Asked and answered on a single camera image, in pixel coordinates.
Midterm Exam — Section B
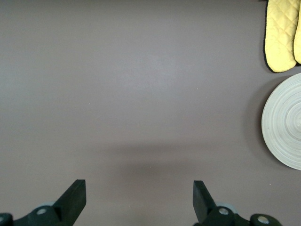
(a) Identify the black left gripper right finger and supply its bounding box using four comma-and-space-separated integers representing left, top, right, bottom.
193, 180, 283, 226

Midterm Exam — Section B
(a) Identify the round wooden plate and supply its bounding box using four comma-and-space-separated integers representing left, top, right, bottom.
261, 73, 301, 171

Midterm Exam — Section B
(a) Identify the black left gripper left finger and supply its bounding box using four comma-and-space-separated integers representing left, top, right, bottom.
0, 179, 87, 226

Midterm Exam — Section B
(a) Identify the yellow quilted oven mitt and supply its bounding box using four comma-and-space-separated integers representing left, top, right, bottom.
293, 20, 301, 65
262, 0, 301, 73

